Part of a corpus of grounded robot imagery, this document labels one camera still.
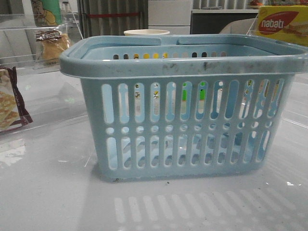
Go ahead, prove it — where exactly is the yellow nabati wafer box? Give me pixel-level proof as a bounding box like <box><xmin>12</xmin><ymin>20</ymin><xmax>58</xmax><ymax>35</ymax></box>
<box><xmin>254</xmin><ymin>5</ymin><xmax>308</xmax><ymax>46</ymax></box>

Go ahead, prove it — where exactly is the white sofa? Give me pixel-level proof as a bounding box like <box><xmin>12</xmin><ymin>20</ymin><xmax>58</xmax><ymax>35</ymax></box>
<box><xmin>220</xmin><ymin>18</ymin><xmax>256</xmax><ymax>35</ymax></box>

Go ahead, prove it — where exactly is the green cartoon snack can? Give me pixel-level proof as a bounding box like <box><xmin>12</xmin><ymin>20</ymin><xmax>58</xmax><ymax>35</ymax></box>
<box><xmin>31</xmin><ymin>0</ymin><xmax>62</xmax><ymax>26</ymax></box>

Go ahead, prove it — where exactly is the clear acrylic display shelf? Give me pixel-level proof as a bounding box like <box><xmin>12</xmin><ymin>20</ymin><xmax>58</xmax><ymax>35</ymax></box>
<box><xmin>0</xmin><ymin>14</ymin><xmax>87</xmax><ymax>136</ymax></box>

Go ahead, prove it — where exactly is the white grey cabinet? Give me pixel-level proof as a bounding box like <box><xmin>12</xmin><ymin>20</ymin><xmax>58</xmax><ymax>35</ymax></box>
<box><xmin>148</xmin><ymin>0</ymin><xmax>258</xmax><ymax>34</ymax></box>

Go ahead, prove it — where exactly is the maroon biscuit snack packet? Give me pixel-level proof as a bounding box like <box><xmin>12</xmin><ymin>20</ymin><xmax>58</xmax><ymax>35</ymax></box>
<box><xmin>0</xmin><ymin>67</ymin><xmax>33</xmax><ymax>133</ymax></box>

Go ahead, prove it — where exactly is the yellow popcorn paper bucket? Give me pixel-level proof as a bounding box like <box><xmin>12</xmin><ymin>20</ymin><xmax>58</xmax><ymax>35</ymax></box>
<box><xmin>124</xmin><ymin>29</ymin><xmax>170</xmax><ymax>36</ymax></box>

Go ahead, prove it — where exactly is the plate of food on counter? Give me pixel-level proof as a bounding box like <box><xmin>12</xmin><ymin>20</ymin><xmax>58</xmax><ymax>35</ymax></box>
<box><xmin>249</xmin><ymin>0</ymin><xmax>263</xmax><ymax>7</ymax></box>

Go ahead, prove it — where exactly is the light blue plastic basket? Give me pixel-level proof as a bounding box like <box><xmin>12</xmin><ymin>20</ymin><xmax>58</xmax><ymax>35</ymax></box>
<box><xmin>59</xmin><ymin>34</ymin><xmax>308</xmax><ymax>180</ymax></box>

